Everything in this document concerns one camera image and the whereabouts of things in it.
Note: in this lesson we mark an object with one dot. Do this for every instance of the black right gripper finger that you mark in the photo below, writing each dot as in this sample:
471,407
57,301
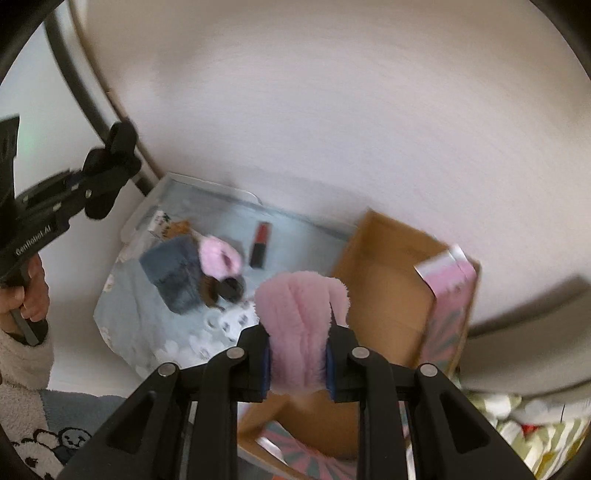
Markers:
109,168

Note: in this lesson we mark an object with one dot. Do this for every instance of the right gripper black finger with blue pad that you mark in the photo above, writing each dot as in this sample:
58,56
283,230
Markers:
414,423
180,423

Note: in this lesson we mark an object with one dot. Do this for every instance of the grey fluffy sock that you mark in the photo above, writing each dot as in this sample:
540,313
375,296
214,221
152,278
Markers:
173,268

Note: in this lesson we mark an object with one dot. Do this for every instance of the red black lipstick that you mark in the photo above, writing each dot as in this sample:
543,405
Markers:
259,245

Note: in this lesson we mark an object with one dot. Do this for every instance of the white fleece sleeve forearm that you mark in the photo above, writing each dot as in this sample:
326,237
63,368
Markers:
46,427

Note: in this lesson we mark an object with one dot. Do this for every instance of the person's left hand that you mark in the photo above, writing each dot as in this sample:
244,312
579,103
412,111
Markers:
32,301

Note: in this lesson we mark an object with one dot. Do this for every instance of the small white printed box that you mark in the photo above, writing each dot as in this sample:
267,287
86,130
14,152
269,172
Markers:
161,226

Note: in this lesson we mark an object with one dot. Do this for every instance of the light blue floral cloth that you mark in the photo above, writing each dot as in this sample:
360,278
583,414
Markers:
132,318

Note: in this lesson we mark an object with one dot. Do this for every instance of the floral green yellow blanket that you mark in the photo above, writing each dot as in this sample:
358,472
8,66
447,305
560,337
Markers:
546,434

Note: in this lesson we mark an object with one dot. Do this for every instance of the white paw print sock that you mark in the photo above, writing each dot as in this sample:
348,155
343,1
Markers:
221,329

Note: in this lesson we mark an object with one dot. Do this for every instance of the grey sofa cushion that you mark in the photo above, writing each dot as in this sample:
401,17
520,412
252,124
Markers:
544,347

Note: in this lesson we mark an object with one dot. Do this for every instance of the clear plastic tray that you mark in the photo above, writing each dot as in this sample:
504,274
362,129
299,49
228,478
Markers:
181,289

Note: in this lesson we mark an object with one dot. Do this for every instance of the black round cap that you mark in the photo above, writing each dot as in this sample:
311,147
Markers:
231,289

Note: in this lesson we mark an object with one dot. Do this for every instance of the pink fluffy slipper sock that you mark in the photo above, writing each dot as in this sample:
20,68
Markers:
218,259

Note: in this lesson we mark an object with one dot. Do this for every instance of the cardboard box pink lining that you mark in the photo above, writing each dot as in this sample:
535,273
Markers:
411,300

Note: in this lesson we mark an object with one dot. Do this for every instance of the black curved table frame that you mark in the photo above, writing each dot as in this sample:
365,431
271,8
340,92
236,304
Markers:
63,28

